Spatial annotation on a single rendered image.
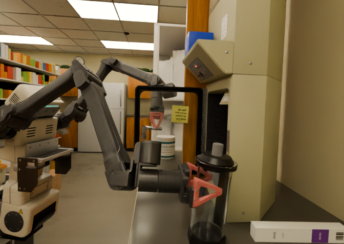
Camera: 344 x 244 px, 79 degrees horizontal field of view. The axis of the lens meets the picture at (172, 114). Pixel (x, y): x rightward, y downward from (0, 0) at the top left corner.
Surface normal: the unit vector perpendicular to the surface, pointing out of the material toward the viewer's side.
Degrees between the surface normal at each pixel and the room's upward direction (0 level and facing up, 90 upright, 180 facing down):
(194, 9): 90
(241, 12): 90
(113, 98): 90
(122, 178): 69
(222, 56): 90
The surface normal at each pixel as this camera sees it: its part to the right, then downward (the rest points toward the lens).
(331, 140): -0.99, -0.03
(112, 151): -0.43, -0.52
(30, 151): 0.99, 0.04
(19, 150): -0.13, 0.05
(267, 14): 0.10, 0.06
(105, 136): -0.34, -0.36
